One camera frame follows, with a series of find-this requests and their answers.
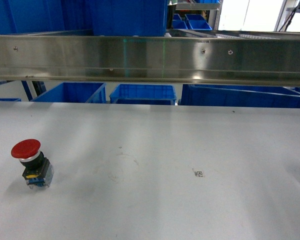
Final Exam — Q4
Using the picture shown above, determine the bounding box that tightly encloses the red mushroom emergency stop button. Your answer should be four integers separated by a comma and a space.
10, 138, 54, 189

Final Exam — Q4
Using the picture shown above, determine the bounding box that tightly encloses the large blue bin on shelf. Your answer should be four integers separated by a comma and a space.
89, 0, 168, 37

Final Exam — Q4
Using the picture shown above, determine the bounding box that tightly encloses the blue bin below middle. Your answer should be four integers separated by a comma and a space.
109, 84, 177, 105

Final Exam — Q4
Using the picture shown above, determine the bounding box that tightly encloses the blue bin below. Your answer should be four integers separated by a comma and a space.
32, 82, 106, 104
109, 84, 177, 105

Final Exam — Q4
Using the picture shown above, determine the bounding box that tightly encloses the large blue bin below right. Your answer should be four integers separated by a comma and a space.
178, 84, 300, 109

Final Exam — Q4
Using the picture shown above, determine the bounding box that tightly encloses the blue bin below left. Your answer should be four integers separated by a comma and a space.
32, 82, 106, 104

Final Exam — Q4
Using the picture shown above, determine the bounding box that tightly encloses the small black QR sticker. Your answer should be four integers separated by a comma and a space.
192, 169, 205, 178

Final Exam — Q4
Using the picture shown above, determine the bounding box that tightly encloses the small blue bins far background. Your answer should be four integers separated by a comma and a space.
172, 14, 212, 31

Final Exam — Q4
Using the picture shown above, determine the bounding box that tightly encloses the stainless steel shelf rail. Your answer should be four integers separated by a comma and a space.
0, 33, 300, 87

